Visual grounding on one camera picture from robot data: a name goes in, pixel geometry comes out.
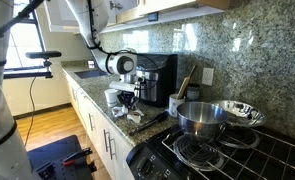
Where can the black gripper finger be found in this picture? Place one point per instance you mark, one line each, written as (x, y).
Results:
(123, 105)
(133, 106)

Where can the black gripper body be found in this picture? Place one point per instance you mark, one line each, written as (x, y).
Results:
(127, 97)

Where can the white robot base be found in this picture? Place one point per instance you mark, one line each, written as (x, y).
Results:
(15, 163)

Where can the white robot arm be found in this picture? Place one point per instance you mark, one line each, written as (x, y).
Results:
(92, 17)

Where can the white cup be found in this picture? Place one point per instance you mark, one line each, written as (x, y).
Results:
(111, 97)

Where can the black tongs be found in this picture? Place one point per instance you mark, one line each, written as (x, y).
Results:
(159, 118)

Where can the black air fryer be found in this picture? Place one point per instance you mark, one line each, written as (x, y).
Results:
(159, 74)

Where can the white utensil mug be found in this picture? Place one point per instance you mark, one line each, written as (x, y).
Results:
(174, 102)

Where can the kitchen sink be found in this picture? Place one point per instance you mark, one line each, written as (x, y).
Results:
(90, 74)

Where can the white lower cabinets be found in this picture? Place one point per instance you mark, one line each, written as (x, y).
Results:
(109, 144)

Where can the wooden spatula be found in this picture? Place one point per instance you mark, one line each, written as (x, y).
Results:
(185, 83)

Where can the dark glass jar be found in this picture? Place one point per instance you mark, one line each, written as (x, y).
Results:
(192, 92)

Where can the steel pot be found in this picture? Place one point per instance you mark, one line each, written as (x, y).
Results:
(201, 119)

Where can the upper cabinets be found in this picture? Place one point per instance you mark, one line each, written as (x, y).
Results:
(124, 14)

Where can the steel mixing bowl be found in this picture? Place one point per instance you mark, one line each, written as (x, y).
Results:
(241, 114)

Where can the black stove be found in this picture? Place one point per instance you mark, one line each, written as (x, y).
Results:
(237, 154)

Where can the window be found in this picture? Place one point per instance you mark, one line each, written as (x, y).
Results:
(25, 36)

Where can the white wall outlet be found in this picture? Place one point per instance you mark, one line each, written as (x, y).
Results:
(207, 77)

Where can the red handled clamp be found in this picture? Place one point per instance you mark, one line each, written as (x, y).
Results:
(69, 160)

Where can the black camera on stand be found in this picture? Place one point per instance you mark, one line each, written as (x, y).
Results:
(34, 71)

